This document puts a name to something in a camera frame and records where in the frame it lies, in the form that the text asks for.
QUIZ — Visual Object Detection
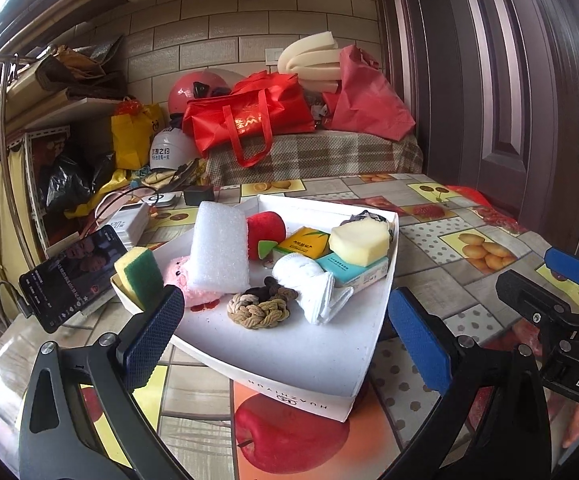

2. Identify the cream yellow sponge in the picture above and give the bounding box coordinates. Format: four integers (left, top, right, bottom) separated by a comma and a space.
329, 218, 390, 268

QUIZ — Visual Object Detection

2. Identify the pink fluffy plush toy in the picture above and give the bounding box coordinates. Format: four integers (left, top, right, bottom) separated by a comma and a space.
163, 256, 222, 311

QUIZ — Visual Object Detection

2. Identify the cream foam sheets stack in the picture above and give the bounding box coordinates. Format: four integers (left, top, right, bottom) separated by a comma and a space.
277, 30, 341, 93

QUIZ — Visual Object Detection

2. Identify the white foam block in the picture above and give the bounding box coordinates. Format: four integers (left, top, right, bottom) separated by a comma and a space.
186, 202, 249, 294

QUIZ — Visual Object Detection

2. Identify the white cardboard box tray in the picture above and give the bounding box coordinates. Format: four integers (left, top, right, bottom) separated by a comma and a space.
153, 195, 399, 422

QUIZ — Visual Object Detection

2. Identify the wall socket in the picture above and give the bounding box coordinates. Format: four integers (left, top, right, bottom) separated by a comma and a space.
264, 48, 284, 66

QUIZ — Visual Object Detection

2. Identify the black charger block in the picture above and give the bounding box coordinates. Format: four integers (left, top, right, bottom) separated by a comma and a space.
183, 184, 216, 207

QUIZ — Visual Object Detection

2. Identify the fruit pattern tablecloth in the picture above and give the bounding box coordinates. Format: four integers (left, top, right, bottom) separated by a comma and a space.
0, 174, 579, 479

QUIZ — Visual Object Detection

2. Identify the red tote bag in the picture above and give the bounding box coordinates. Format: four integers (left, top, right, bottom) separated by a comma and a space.
182, 72, 315, 168

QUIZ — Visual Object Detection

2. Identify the black garbage bag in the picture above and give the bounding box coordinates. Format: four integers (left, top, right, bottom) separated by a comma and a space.
42, 152, 116, 212

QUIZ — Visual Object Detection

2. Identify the plaid covered bench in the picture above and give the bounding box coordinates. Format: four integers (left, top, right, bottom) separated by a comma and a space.
206, 130, 423, 186

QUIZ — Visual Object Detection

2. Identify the white helmet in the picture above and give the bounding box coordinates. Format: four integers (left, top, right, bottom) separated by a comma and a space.
149, 127, 200, 170

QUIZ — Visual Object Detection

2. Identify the teal tissue pack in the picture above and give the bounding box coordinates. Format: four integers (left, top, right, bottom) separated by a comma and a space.
317, 252, 389, 290

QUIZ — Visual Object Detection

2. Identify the dark purple door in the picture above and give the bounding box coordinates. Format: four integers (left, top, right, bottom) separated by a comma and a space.
377, 0, 579, 256

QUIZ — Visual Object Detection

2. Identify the red plush apple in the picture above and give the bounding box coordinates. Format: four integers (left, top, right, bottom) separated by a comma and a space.
247, 211, 286, 261

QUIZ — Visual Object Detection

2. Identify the yellow gift bag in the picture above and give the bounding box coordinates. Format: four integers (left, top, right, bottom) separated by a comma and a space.
111, 96, 166, 170

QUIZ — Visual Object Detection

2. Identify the black smartphone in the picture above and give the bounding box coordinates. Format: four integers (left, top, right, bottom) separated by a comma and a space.
19, 226, 126, 334

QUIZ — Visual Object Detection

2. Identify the pink helmet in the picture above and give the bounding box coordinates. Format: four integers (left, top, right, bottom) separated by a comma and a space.
168, 70, 231, 115

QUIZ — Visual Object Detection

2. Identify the white power bank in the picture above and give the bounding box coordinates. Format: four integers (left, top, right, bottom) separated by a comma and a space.
106, 203, 150, 250

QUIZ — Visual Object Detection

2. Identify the person's right hand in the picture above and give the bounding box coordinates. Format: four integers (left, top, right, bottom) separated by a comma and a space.
561, 404, 579, 450

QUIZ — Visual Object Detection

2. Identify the yellow green sponge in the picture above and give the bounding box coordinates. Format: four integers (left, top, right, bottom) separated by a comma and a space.
114, 247, 163, 310

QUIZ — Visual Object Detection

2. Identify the white wireless charger pad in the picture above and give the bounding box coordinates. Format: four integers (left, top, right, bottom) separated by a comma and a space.
143, 193, 178, 208

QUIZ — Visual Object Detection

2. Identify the braided brown rope knot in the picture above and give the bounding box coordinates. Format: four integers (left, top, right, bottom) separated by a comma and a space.
226, 276, 299, 330

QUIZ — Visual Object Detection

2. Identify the metal storage shelf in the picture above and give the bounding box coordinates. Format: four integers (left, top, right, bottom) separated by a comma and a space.
0, 54, 126, 261

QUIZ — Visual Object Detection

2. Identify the red plastic bag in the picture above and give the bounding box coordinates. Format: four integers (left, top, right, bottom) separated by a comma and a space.
322, 46, 415, 142

